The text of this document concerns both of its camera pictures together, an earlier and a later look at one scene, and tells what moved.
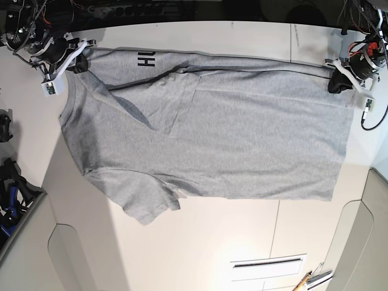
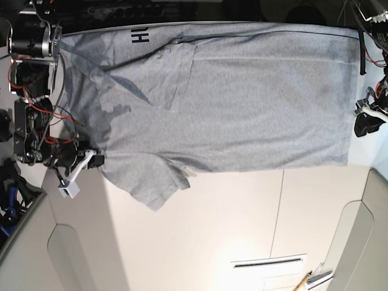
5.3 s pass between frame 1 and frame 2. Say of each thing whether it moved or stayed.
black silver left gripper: moved
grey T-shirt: moved
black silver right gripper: moved
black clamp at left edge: stayed
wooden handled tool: stayed
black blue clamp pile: stayed
